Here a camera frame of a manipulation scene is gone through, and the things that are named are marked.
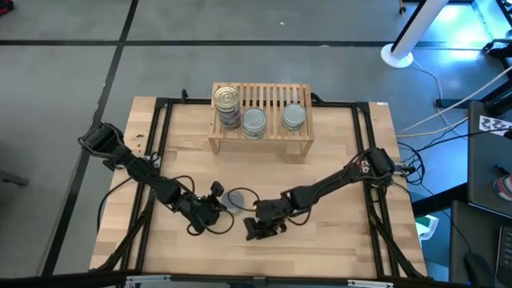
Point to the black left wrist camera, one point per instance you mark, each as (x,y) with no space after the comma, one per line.
(217,188)

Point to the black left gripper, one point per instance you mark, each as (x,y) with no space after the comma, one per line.
(198,206)

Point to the multicolour tape roll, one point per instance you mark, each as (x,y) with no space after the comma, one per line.
(505,188)

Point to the black chair base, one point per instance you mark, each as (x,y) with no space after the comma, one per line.
(500,50)

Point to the green white box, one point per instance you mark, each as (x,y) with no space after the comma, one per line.
(426,226)

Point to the black computer mouse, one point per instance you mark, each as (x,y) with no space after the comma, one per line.
(478,270)

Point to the black metal table frame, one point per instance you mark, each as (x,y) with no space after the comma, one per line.
(340,104)

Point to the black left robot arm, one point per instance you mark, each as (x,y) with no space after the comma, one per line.
(136,170)

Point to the black keyboard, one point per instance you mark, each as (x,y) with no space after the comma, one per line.
(506,252)

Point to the black floor stand leg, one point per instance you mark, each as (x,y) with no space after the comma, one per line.
(496,98)

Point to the black side desk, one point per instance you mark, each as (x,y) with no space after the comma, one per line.
(484,160)

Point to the small black connector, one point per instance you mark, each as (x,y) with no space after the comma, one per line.
(501,169)

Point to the grey furniture foot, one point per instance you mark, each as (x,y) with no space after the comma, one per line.
(12,178)

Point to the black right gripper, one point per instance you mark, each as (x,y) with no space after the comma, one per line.
(272,210)

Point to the black computer desk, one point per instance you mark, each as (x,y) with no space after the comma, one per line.
(472,232)

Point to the wooden slatted shelf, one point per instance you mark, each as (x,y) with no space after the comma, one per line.
(272,96)

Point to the printed marker sheet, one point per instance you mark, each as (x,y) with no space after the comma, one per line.
(494,124)

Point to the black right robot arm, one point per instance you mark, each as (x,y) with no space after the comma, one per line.
(336,182)

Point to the red floor object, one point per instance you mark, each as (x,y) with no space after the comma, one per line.
(5,7)

